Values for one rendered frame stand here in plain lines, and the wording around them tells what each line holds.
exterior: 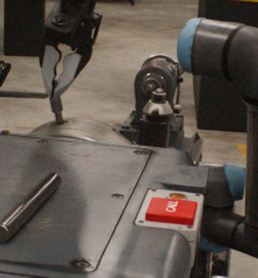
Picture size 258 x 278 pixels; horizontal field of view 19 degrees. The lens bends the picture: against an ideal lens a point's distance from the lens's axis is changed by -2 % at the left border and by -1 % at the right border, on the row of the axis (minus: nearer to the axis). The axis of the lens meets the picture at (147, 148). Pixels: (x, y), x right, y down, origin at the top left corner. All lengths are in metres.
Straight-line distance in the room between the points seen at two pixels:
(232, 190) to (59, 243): 0.81
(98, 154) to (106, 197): 0.19
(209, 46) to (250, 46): 0.09
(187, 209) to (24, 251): 0.23
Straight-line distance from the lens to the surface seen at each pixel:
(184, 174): 1.14
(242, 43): 1.47
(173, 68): 2.57
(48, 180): 1.02
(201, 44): 1.51
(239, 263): 3.89
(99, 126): 1.45
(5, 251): 0.86
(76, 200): 1.01
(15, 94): 1.27
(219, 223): 1.66
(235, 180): 1.64
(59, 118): 1.45
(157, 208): 0.97
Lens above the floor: 1.61
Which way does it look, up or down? 17 degrees down
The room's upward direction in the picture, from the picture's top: 4 degrees clockwise
